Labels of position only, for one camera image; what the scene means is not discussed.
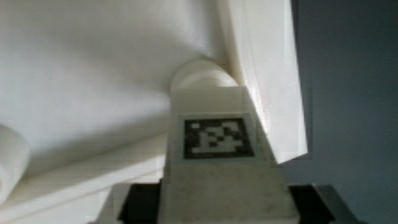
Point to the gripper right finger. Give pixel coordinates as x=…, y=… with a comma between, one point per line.
x=320, y=205

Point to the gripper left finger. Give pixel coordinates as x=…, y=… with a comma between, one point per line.
x=131, y=203

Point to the white table leg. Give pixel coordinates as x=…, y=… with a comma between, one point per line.
x=222, y=183

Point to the white square tabletop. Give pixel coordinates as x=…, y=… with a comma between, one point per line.
x=89, y=54

